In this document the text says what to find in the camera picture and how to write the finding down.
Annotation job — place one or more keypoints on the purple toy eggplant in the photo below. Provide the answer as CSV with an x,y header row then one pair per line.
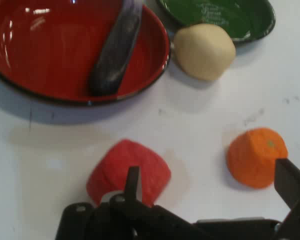
x,y
115,55

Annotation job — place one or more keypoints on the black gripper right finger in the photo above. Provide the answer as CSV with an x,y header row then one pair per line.
x,y
290,182

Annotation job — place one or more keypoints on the orange toy fruit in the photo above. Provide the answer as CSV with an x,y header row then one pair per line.
x,y
252,157

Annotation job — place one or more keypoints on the red enamel plate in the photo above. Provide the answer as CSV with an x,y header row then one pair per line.
x,y
40,62

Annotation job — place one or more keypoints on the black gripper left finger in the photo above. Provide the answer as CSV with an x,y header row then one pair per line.
x,y
133,182

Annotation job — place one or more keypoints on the beige toy pear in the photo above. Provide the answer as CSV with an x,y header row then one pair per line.
x,y
205,52

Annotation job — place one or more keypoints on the green enamel plate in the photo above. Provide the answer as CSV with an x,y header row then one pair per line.
x,y
235,20

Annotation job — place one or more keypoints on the red toy apple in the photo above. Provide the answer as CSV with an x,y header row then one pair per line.
x,y
120,160

